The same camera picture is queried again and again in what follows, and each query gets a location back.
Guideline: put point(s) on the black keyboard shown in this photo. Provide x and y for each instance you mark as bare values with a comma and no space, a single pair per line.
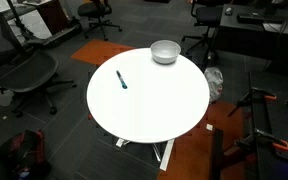
250,18

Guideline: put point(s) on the green marker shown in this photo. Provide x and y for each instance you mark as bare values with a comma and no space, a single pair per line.
121,80

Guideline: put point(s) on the black workbench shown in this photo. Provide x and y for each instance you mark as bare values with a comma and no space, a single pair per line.
279,133

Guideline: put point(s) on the white table base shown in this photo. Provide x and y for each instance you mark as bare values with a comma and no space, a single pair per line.
167,155

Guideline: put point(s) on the small white paper tag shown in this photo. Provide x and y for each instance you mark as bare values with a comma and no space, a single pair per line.
209,127

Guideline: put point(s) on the black desk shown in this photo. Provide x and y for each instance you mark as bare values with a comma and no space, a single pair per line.
250,33

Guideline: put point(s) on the white plastic bag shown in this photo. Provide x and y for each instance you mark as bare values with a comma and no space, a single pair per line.
214,83

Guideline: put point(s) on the red and black backpack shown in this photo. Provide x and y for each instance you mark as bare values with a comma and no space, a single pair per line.
27,155

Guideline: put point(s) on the grey bowl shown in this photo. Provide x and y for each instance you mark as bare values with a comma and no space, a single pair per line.
165,52

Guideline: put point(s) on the black mesh office chair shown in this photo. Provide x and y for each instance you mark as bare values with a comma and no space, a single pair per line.
25,71

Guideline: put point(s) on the black swivel office chair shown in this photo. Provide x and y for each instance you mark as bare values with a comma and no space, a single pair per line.
95,10

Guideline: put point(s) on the black office chair with armrests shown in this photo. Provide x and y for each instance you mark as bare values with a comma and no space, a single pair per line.
206,15

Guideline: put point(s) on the grey computer mouse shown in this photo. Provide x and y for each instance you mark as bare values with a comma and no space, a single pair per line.
228,11

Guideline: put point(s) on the white desk with brown panel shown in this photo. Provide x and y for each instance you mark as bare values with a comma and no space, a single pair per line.
34,20

